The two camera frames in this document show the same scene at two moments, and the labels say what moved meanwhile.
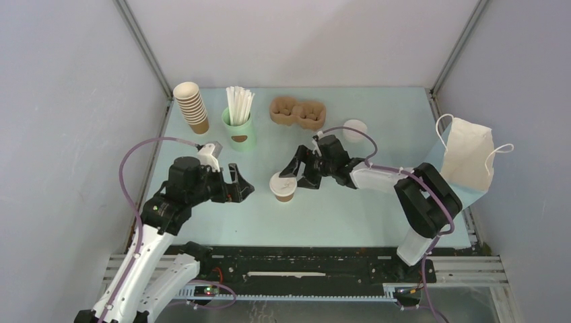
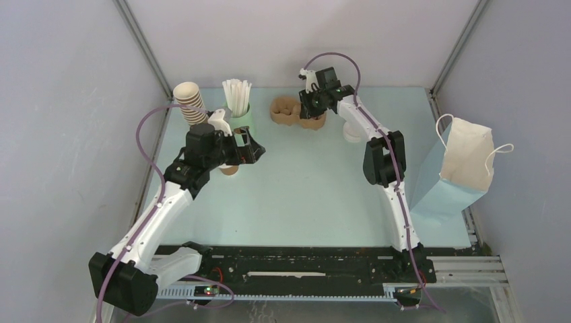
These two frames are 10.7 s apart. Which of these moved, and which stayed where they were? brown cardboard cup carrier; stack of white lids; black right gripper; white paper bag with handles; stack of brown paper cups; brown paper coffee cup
Moved: brown paper coffee cup; black right gripper
Stayed: white paper bag with handles; brown cardboard cup carrier; stack of brown paper cups; stack of white lids
